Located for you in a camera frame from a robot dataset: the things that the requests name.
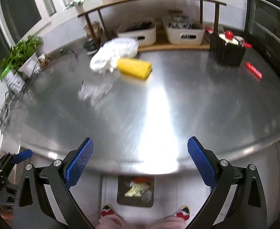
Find black toaster oven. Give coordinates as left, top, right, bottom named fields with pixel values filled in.
left=245, top=0, right=280, bottom=77

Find red flat bar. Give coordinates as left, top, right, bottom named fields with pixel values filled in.
left=245, top=62, right=263, bottom=80

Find green potted plant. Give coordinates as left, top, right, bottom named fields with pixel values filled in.
left=0, top=35, right=42, bottom=74

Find green lid white canister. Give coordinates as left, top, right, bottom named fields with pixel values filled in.
left=0, top=66, right=25, bottom=95

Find grey trash bin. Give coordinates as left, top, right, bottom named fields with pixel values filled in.
left=117, top=175, right=154, bottom=208

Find white plastic bag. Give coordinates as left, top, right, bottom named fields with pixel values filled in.
left=89, top=37, right=139, bottom=74

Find left white storage basket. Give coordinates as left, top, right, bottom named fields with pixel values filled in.
left=117, top=18, right=157, bottom=47

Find right white storage basket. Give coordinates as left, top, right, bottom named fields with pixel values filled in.
left=162, top=17, right=205, bottom=45

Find left red white slipper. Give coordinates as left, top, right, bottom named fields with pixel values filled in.
left=101, top=205, right=115, bottom=218

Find clear plastic wrap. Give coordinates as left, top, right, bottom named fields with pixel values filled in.
left=78, top=82, right=113, bottom=107

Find pink fuzzy trousers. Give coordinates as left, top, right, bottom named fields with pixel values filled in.
left=96, top=214, right=186, bottom=229

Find yellow foam fruit net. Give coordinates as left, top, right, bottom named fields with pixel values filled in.
left=117, top=58, right=152, bottom=80

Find right red white slipper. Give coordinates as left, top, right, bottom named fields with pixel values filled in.
left=174, top=206, right=190, bottom=221

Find white storage basket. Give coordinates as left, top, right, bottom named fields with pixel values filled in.
left=162, top=17, right=205, bottom=45
left=117, top=18, right=157, bottom=47

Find black cables bundle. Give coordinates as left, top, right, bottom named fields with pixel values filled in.
left=0, top=59, right=42, bottom=129

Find red white slipper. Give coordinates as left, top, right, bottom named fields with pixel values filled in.
left=174, top=206, right=190, bottom=221
left=101, top=205, right=115, bottom=218

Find black box with red knob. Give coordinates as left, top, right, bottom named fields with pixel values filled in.
left=209, top=31, right=246, bottom=67

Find glass jar on scale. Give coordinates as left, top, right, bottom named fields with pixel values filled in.
left=83, top=21, right=104, bottom=55

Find white plant pot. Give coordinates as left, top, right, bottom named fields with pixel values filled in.
left=18, top=52, right=40, bottom=77

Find wooden two-tier shelf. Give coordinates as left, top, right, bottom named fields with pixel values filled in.
left=77, top=0, right=227, bottom=52

